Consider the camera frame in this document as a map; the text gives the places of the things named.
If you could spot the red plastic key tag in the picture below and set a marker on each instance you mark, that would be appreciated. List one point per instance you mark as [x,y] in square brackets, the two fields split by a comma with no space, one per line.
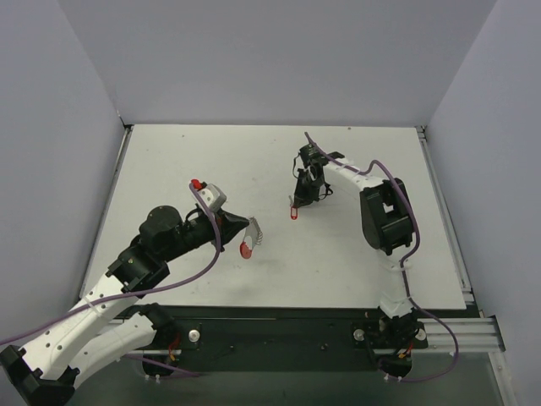
[293,212]

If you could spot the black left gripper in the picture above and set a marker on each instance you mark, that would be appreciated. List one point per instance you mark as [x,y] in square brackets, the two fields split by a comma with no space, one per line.
[222,228]

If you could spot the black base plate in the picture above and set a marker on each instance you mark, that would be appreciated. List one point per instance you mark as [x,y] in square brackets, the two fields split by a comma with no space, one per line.
[212,339]

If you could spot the aluminium frame rail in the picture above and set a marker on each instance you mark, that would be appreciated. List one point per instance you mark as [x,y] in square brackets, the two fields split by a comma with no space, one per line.
[475,332]

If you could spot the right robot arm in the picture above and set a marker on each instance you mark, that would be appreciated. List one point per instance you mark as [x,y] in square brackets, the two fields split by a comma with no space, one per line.
[386,215]

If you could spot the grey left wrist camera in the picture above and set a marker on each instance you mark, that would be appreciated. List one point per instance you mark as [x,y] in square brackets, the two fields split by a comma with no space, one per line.
[213,197]

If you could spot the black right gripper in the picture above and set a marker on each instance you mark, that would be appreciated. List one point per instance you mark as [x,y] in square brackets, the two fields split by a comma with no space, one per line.
[306,180]

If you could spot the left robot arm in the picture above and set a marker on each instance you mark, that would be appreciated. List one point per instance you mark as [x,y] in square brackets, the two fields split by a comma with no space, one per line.
[48,369]

